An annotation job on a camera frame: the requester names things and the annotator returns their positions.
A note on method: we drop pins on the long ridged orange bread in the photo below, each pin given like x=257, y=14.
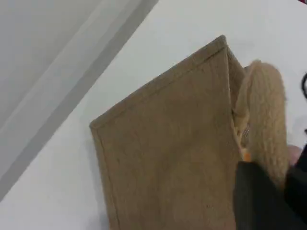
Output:
x=246, y=158

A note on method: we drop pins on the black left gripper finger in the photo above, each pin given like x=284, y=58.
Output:
x=256, y=203
x=298, y=187

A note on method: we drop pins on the brown fabric bag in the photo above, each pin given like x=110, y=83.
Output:
x=168, y=143

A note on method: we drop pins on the pink peach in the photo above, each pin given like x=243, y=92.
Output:
x=293, y=154

